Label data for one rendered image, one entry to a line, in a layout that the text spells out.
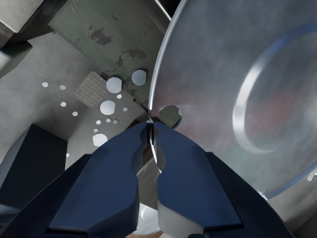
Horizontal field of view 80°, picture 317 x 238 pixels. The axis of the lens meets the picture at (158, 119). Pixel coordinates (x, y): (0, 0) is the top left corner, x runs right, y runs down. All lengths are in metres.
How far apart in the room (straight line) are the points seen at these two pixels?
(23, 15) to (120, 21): 0.10
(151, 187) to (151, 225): 0.81
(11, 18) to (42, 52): 0.66
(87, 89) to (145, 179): 0.63
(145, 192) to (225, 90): 0.12
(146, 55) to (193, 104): 0.14
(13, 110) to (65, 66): 0.29
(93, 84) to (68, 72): 0.19
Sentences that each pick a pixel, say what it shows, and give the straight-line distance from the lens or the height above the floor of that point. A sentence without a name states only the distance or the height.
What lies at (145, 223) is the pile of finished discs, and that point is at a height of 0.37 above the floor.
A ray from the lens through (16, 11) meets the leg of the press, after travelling 0.27.
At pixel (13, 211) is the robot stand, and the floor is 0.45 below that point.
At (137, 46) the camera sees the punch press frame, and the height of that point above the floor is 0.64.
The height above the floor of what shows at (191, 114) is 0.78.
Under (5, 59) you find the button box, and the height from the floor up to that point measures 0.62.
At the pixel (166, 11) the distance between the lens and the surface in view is 0.22.
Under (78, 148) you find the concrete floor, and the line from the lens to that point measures 1.08.
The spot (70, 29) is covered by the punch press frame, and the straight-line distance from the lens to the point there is 0.26.
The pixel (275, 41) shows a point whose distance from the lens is 0.19.
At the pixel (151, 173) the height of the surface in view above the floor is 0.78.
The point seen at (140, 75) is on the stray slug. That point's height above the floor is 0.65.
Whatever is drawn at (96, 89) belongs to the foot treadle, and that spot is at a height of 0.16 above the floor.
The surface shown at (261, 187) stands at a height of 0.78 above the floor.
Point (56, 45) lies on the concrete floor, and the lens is 0.91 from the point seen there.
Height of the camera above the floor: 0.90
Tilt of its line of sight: 57 degrees down
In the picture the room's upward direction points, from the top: 141 degrees clockwise
